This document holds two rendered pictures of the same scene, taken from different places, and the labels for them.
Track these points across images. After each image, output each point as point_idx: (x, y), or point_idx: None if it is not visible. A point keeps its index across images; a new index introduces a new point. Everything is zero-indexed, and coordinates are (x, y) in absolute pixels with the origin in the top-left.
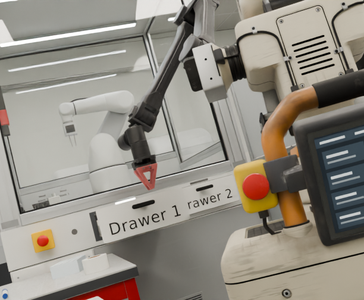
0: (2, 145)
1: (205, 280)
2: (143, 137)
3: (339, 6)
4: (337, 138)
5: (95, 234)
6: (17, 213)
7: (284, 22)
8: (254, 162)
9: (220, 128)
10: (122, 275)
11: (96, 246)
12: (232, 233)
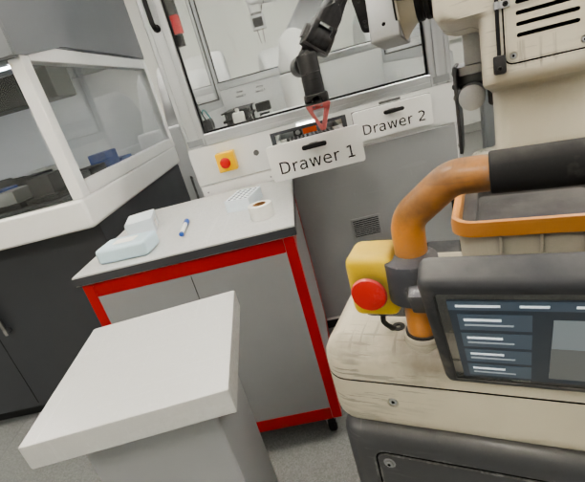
0: (177, 59)
1: (383, 203)
2: (314, 68)
3: None
4: (486, 307)
5: None
6: (201, 133)
7: None
8: (373, 259)
9: (424, 32)
10: (280, 233)
11: None
12: (420, 158)
